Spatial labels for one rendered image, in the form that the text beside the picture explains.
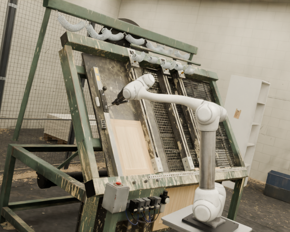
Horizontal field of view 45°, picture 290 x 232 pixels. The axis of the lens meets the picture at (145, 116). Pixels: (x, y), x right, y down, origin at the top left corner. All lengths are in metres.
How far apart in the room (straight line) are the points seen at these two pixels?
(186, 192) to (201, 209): 1.49
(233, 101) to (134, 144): 4.00
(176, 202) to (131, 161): 0.97
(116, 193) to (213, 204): 0.62
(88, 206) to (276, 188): 4.85
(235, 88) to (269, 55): 1.64
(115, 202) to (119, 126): 0.78
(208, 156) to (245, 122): 4.42
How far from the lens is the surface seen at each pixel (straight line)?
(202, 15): 8.87
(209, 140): 2.26
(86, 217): 2.64
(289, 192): 6.94
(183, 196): 3.74
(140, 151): 2.99
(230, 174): 3.91
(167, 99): 2.44
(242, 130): 6.67
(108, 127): 2.81
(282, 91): 7.95
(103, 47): 3.14
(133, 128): 3.03
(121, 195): 2.39
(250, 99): 6.65
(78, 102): 2.71
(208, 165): 2.28
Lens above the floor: 1.66
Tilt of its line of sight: 6 degrees down
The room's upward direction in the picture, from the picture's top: 11 degrees clockwise
